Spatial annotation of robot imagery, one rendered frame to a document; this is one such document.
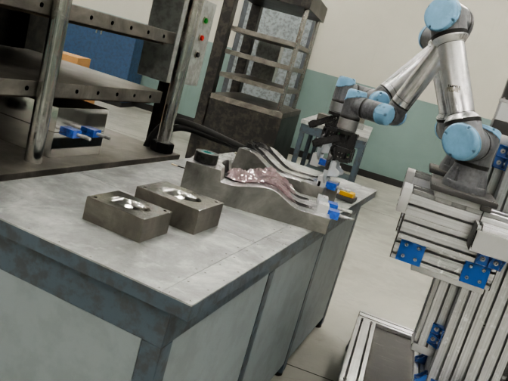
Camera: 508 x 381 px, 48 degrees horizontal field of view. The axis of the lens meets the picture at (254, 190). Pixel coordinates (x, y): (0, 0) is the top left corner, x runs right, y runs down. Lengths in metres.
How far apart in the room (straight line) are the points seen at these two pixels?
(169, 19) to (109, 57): 6.53
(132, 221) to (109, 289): 0.20
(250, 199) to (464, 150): 0.70
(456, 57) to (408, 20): 6.79
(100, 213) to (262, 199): 0.62
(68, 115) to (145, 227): 0.77
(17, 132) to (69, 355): 0.97
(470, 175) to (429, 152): 6.72
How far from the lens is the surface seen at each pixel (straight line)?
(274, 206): 1.88
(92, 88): 2.14
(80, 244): 1.32
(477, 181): 2.09
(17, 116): 2.13
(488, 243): 2.00
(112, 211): 1.42
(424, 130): 8.77
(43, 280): 1.38
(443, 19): 2.03
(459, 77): 2.00
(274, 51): 7.57
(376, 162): 8.80
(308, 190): 2.18
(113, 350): 1.32
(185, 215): 1.54
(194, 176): 1.89
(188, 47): 2.49
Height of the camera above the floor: 1.29
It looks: 13 degrees down
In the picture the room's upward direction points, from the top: 16 degrees clockwise
